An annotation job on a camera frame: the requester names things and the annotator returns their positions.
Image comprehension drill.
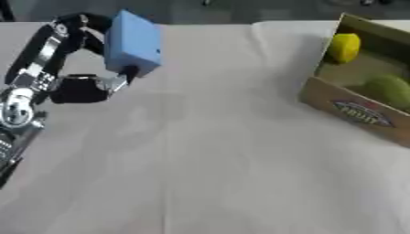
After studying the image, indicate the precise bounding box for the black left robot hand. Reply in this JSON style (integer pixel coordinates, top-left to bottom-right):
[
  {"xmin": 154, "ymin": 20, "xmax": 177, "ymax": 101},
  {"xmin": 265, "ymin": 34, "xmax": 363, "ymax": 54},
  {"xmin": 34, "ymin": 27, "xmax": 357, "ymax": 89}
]
[{"xmin": 3, "ymin": 12, "xmax": 141, "ymax": 105}]

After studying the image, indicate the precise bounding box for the light blue rectangular block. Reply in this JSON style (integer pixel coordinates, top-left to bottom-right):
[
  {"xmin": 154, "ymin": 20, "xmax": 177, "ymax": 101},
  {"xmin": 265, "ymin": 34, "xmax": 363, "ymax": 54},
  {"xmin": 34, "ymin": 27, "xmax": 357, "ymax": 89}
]
[{"xmin": 102, "ymin": 9, "xmax": 164, "ymax": 79}]

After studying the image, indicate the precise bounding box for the tan cardboard box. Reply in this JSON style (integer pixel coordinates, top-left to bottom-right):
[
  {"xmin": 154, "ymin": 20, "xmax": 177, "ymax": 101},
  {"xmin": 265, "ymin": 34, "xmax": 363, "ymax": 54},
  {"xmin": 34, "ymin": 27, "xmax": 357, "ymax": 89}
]
[{"xmin": 296, "ymin": 12, "xmax": 410, "ymax": 148}]

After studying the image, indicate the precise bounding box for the yellow toy lemon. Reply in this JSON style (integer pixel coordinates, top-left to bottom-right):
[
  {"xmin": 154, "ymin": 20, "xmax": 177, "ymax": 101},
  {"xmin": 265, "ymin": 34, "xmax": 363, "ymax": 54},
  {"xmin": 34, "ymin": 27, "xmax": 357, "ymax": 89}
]
[{"xmin": 325, "ymin": 32, "xmax": 362, "ymax": 65}]

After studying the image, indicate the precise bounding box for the green toy fruit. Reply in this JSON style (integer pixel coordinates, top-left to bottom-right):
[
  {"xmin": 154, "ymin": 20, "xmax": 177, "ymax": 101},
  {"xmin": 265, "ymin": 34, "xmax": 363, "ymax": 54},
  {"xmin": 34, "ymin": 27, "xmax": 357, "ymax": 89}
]
[{"xmin": 363, "ymin": 74, "xmax": 410, "ymax": 112}]

